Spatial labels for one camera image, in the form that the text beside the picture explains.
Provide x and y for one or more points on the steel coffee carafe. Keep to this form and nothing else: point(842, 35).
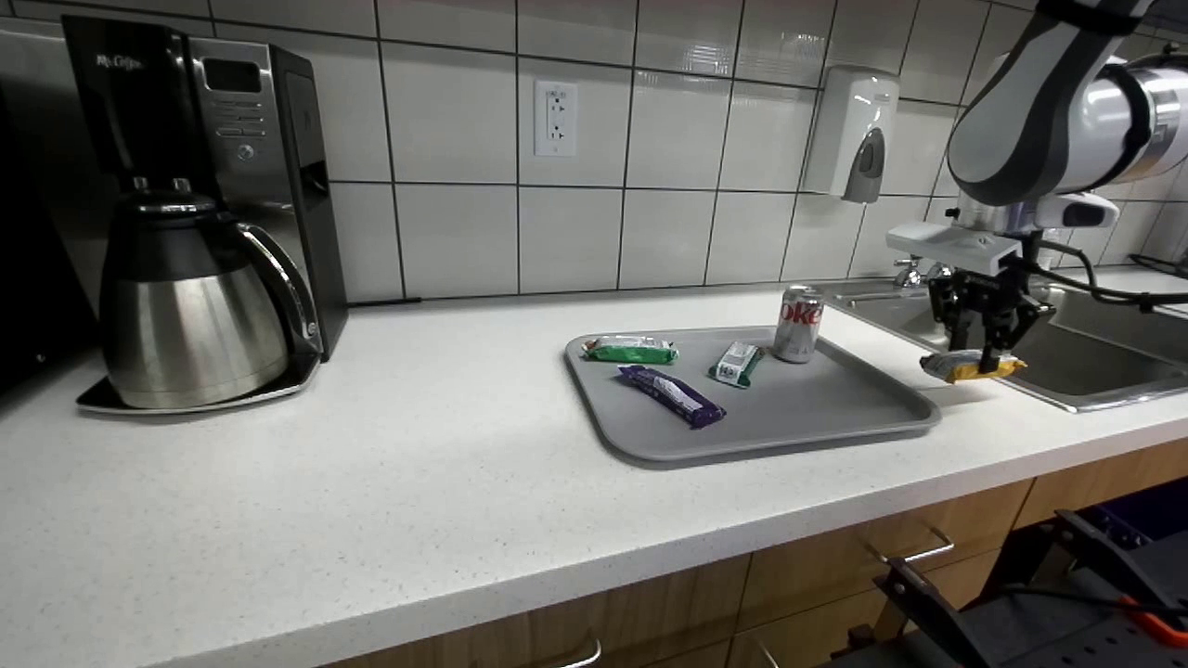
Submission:
point(191, 320)

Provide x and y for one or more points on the red and white soda can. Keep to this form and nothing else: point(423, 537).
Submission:
point(799, 326)

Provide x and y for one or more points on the stainless steel sink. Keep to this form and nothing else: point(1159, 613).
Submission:
point(1090, 357)

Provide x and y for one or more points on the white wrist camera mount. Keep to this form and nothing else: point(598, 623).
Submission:
point(951, 248)

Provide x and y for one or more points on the green and white chocolate bar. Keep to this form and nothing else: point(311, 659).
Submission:
point(738, 364)

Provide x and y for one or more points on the purple chocolate bar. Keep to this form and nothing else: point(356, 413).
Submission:
point(675, 395)

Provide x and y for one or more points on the black microwave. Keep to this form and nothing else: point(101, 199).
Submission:
point(38, 248)

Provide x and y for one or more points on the black stand with orange part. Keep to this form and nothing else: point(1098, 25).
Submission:
point(989, 618)

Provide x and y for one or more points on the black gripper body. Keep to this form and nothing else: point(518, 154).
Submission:
point(989, 295)

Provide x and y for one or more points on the white wall soap dispenser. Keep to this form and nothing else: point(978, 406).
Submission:
point(856, 133)

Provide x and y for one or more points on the white wall outlet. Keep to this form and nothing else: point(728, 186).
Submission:
point(560, 121)

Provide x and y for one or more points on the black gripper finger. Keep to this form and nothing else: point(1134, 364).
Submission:
point(1003, 336)
point(959, 330)

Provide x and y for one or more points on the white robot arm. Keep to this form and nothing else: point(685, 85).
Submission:
point(1040, 114)

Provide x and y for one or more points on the grey plastic tray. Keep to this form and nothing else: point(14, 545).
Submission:
point(803, 413)

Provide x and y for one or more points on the black coffee maker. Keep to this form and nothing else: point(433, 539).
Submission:
point(264, 114)

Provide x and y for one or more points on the yellow chocolate bar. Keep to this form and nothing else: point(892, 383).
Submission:
point(959, 364)

